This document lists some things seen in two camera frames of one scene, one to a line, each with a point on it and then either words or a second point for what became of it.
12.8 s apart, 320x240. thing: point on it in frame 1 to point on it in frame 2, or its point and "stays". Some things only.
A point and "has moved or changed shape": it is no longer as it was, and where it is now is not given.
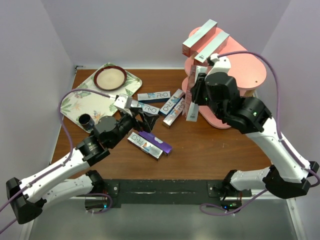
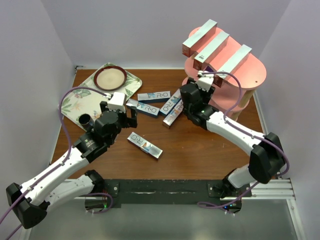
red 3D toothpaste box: (194, 43) stays
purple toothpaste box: (164, 146) to (208, 68)
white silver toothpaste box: (190, 84) has moved or changed shape
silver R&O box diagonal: (176, 97) stays
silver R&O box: (171, 118) stays
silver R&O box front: (145, 145) stays
